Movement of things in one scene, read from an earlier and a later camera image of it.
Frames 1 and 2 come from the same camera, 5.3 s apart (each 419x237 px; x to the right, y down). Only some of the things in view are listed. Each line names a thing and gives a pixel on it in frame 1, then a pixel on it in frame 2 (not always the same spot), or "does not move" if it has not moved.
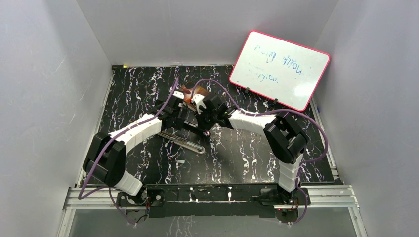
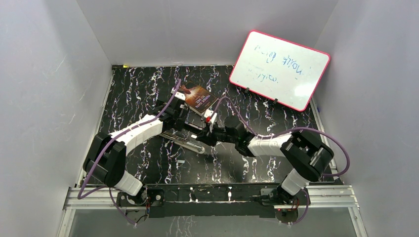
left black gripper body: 178,122 does not move
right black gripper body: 206,119 -> 228,138
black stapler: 193,127 does not move
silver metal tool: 182,142 does not move
